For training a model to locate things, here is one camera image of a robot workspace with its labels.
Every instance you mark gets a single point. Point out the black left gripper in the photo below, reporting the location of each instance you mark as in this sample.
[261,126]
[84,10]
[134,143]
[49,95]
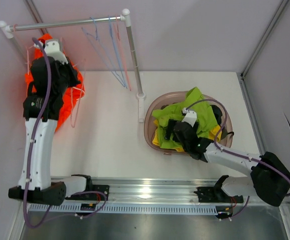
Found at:
[74,80]

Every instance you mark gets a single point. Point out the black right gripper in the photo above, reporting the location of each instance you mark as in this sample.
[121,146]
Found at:
[171,123]

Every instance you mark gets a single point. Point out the orange shorts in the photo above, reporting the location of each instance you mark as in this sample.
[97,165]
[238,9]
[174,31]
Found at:
[72,95]

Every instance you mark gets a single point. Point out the lime green shorts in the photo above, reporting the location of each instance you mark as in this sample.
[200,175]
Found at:
[193,96]

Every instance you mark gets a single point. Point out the pink hanger of orange shorts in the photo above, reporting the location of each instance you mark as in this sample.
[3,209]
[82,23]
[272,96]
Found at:
[72,122]

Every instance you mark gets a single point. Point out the yellow shorts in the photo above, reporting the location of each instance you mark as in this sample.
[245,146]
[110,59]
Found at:
[172,144]

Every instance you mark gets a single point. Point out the olive green shorts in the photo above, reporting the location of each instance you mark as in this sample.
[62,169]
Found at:
[225,133]

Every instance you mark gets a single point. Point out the pink hanger of green shorts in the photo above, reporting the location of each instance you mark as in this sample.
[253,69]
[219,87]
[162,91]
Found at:
[122,55]

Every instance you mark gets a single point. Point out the blue hanger of olive shorts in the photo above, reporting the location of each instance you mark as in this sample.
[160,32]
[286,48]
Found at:
[118,74]

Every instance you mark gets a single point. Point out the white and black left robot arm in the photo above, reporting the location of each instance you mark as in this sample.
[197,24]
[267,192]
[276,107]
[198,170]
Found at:
[42,111]

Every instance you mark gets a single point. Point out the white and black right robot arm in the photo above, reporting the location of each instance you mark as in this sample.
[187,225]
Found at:
[264,176]

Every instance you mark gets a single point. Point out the pink translucent plastic basin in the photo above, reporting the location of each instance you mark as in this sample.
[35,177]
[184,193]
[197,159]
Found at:
[172,98]

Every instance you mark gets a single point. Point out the metal clothes rack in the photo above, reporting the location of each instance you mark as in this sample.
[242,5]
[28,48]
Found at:
[9,32]

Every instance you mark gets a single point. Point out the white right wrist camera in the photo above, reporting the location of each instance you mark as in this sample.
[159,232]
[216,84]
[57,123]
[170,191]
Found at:
[190,116]

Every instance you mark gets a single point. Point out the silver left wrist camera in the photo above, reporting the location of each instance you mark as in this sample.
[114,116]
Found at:
[52,48]

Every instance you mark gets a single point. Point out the aluminium corner frame profile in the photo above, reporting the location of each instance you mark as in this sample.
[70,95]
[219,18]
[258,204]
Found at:
[274,21]

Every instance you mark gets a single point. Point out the aluminium mounting rail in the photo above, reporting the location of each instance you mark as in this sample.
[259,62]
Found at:
[153,190]

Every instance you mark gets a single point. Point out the white slotted cable duct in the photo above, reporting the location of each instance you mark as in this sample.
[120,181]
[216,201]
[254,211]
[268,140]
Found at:
[122,208]

